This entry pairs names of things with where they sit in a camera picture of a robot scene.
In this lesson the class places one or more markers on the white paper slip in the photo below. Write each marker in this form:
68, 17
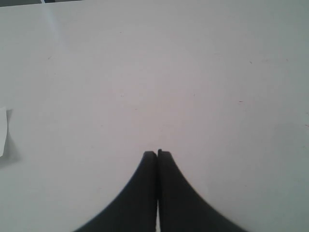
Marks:
3, 129

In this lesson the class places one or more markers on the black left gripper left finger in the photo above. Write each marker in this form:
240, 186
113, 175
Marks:
135, 207

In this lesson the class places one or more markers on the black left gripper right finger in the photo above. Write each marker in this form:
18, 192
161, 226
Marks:
181, 209

